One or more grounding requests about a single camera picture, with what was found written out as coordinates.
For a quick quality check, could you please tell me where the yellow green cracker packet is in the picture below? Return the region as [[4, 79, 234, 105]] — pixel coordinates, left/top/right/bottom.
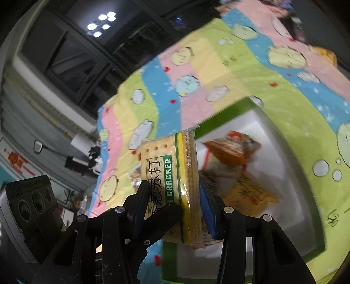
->
[[139, 126, 216, 249]]

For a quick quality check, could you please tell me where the orange snack packet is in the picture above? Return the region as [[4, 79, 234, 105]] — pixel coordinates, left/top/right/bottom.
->
[[204, 130, 261, 167]]

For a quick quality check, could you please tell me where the yellow plush toy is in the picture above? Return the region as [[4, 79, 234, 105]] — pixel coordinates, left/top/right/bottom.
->
[[309, 46, 338, 67]]

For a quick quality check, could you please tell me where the black and white figure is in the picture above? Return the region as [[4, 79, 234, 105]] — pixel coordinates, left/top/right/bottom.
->
[[87, 139, 106, 175]]

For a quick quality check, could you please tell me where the beige red-edged snack packet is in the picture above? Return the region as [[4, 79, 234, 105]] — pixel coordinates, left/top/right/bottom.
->
[[198, 153, 247, 192]]

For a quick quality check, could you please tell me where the yellow snack packet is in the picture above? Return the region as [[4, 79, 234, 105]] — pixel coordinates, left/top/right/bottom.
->
[[221, 172, 281, 217]]

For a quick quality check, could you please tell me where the green box with white inside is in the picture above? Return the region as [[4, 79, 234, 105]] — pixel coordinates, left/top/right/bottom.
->
[[161, 95, 328, 284]]

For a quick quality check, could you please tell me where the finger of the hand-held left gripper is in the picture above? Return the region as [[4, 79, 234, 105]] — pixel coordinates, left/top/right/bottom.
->
[[125, 203, 183, 248]]

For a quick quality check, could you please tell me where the black box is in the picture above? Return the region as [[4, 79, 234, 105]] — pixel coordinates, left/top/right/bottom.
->
[[64, 156, 91, 174]]

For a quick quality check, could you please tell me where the grey cabinet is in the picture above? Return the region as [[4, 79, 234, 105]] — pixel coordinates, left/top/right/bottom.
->
[[0, 63, 99, 192]]

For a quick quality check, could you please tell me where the clear orange striped packet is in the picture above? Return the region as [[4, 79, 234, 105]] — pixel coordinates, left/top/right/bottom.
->
[[128, 166, 143, 192]]

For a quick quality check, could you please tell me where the red sticker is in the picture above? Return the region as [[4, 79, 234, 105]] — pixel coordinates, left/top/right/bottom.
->
[[5, 149, 36, 175]]

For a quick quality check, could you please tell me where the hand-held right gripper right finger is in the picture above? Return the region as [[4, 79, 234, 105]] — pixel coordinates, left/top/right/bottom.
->
[[199, 181, 319, 284]]

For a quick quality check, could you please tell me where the colourful printed blanket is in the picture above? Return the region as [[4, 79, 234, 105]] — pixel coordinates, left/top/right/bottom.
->
[[87, 0, 350, 284]]

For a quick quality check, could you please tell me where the dark window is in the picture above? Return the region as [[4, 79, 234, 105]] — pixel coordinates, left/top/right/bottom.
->
[[16, 0, 219, 121]]

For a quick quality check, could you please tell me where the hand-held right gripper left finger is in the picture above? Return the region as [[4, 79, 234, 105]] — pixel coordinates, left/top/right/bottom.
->
[[32, 180, 151, 284]]

